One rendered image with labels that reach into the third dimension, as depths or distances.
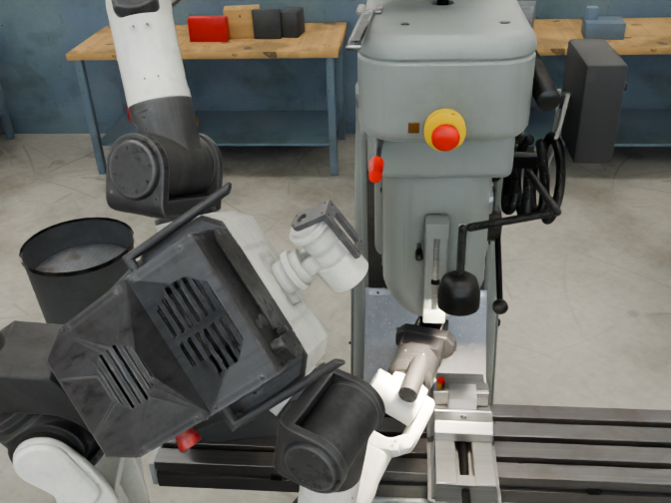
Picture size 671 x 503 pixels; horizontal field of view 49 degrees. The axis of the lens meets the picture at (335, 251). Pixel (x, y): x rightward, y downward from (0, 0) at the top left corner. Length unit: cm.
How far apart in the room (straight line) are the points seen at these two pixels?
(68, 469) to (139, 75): 57
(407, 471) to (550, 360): 191
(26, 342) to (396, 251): 64
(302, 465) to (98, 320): 33
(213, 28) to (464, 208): 400
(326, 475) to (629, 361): 269
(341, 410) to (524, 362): 248
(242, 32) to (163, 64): 416
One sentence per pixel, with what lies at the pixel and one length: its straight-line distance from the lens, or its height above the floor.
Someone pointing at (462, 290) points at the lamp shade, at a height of 148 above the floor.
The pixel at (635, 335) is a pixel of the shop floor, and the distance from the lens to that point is 375.
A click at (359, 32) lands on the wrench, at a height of 190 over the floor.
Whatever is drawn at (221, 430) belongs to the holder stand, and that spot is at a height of 96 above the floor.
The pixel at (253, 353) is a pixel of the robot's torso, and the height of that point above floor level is 162.
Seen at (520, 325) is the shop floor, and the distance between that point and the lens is 368.
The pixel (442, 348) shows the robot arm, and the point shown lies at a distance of 148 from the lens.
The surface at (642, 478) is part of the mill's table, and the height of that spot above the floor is 93.
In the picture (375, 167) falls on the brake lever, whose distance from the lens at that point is 109.
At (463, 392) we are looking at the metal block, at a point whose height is 106.
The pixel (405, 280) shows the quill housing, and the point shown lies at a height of 141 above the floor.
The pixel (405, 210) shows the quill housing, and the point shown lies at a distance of 130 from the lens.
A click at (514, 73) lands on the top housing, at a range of 109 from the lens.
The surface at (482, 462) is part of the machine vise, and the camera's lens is 161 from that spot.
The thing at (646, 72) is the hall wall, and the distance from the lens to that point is 594.
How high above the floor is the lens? 216
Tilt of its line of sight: 31 degrees down
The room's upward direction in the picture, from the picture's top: 2 degrees counter-clockwise
